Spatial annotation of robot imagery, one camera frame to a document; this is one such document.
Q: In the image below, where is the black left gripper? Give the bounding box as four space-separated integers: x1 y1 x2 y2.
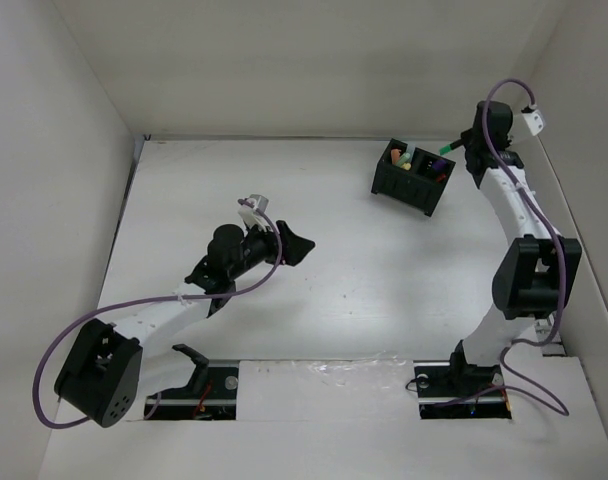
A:
228 217 312 280

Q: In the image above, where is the black highlighter purple cap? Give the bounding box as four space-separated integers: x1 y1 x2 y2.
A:
431 158 448 172

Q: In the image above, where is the mint green pastel highlighter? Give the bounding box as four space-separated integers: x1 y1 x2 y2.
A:
397 152 411 164

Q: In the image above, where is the orange pastel highlighter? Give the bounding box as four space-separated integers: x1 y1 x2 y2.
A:
390 149 403 164

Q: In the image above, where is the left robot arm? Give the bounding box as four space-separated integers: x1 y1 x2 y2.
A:
54 220 315 428

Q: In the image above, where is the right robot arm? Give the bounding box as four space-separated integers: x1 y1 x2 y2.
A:
446 101 582 394

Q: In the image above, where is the black two-compartment container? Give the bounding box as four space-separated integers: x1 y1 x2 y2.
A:
371 138 455 217

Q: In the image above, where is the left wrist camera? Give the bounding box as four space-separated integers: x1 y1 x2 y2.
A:
238 194 269 231

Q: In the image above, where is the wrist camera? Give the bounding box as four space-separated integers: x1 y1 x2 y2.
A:
510 107 546 144
238 194 269 231

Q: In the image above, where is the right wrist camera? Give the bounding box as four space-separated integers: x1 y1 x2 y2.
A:
510 107 546 144

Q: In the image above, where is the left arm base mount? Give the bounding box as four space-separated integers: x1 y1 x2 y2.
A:
143 344 240 421

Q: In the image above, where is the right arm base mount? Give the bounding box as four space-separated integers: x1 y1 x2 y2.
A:
406 341 512 420

